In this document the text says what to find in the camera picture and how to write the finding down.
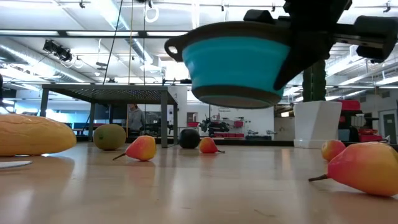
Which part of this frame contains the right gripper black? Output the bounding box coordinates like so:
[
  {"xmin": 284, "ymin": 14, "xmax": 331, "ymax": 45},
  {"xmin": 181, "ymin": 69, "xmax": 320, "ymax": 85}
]
[{"xmin": 244, "ymin": 0, "xmax": 398, "ymax": 90}]

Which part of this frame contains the blue collapsible bowl grey rim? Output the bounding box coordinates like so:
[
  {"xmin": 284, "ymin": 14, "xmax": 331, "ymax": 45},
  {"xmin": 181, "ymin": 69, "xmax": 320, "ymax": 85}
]
[{"xmin": 164, "ymin": 21, "xmax": 292, "ymax": 110}]

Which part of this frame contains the red-yellow toy pear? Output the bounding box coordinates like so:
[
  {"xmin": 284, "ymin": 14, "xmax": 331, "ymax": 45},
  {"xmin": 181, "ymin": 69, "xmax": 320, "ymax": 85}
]
[
  {"xmin": 321, "ymin": 139, "xmax": 346, "ymax": 162},
  {"xmin": 308, "ymin": 141, "xmax": 398, "ymax": 197},
  {"xmin": 198, "ymin": 136, "xmax": 226, "ymax": 154}
]

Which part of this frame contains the black toy avocado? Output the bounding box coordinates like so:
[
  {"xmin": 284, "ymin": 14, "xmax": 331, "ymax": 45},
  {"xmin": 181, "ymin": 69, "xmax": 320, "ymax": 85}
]
[{"xmin": 178, "ymin": 128, "xmax": 201, "ymax": 149}]

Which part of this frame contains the orange pepper piece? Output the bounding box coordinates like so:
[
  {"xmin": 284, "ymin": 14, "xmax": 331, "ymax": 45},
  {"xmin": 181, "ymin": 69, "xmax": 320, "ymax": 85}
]
[{"xmin": 112, "ymin": 135, "xmax": 157, "ymax": 162}]

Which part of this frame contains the green-brown toy kiwi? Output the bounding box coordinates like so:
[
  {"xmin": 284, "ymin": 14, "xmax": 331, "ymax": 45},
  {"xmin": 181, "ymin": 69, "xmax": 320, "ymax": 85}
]
[{"xmin": 93, "ymin": 123, "xmax": 127, "ymax": 151}]

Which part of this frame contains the yellow banana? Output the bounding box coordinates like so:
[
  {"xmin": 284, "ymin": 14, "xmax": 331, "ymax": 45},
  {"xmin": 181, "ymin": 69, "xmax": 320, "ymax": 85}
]
[{"xmin": 0, "ymin": 113, "xmax": 78, "ymax": 157}]

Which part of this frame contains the green cactus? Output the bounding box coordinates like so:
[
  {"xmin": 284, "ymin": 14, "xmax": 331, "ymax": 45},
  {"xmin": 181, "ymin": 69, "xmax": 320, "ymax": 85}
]
[{"xmin": 302, "ymin": 58, "xmax": 326, "ymax": 103}]

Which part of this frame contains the bin rack with red bins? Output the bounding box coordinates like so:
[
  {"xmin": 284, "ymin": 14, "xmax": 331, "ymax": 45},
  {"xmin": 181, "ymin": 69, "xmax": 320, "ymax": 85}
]
[{"xmin": 337, "ymin": 99, "xmax": 384, "ymax": 143}]

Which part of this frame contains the white faceted plant pot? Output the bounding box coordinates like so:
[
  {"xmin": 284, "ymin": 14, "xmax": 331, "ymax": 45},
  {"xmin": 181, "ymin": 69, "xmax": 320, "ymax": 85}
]
[{"xmin": 293, "ymin": 100, "xmax": 343, "ymax": 149}]

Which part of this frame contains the black background robot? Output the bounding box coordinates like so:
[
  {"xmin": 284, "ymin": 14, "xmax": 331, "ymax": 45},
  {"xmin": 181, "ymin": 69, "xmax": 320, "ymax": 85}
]
[{"xmin": 198, "ymin": 114, "xmax": 231, "ymax": 138}]

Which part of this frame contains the person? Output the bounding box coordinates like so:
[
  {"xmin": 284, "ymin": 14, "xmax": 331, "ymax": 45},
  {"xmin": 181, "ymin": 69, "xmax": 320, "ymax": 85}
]
[{"xmin": 127, "ymin": 104, "xmax": 146, "ymax": 131}]

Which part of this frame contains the grey perforated metal riser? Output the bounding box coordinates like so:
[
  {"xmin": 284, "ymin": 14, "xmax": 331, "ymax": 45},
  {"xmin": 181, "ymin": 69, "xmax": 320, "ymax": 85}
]
[{"xmin": 39, "ymin": 83, "xmax": 178, "ymax": 149}]

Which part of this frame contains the black ceiling-mounted device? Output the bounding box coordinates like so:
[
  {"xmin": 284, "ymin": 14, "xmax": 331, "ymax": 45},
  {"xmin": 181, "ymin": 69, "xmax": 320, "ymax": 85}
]
[{"xmin": 42, "ymin": 39, "xmax": 73, "ymax": 62}]

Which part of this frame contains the white hanging cable ring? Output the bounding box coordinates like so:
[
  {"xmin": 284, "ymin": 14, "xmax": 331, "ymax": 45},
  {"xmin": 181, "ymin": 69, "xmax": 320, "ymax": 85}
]
[{"xmin": 144, "ymin": 6, "xmax": 160, "ymax": 24}]

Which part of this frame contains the yellow hanging cord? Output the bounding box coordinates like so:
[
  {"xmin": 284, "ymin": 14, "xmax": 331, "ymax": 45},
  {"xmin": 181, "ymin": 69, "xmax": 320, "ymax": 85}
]
[{"xmin": 126, "ymin": 0, "xmax": 134, "ymax": 138}]

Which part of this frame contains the thin black hanging cable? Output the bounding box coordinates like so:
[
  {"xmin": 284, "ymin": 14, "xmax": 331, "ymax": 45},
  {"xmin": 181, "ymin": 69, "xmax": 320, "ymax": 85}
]
[{"xmin": 102, "ymin": 0, "xmax": 124, "ymax": 85}]

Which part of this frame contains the knife with patterned handle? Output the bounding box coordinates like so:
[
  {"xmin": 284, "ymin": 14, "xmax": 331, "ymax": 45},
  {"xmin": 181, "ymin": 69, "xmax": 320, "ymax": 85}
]
[{"xmin": 0, "ymin": 160, "xmax": 34, "ymax": 170}]

